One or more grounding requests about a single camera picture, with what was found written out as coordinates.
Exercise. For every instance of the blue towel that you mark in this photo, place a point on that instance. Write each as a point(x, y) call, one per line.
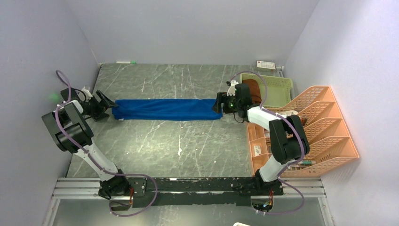
point(165, 109)

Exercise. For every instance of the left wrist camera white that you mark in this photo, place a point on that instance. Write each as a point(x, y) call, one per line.
point(87, 94)

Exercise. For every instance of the brown towel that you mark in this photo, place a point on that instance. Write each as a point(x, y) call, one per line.
point(254, 90)

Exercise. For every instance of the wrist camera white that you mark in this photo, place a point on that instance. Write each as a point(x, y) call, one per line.
point(231, 90)
point(87, 94)

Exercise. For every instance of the orange file organizer rack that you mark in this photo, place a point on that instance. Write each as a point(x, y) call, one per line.
point(331, 145)

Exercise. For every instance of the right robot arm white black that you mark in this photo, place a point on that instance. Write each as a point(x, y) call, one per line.
point(289, 143)

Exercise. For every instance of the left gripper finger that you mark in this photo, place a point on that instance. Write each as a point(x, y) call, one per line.
point(105, 102)
point(101, 116)

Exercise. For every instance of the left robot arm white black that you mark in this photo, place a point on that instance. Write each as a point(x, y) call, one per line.
point(70, 132)

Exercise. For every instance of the white green marker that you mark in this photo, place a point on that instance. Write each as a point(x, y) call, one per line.
point(126, 62)

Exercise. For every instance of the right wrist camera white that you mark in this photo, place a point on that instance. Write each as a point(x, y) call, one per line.
point(231, 90)

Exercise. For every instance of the green plastic basket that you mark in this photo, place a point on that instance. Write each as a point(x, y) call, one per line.
point(275, 90)

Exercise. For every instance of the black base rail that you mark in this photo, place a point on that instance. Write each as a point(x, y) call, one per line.
point(188, 191)

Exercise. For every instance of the white red box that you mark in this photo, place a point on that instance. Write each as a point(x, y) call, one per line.
point(264, 65)

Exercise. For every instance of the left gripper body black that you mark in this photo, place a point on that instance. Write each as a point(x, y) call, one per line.
point(94, 107)

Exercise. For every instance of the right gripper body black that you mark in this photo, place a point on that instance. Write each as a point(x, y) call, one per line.
point(230, 103)

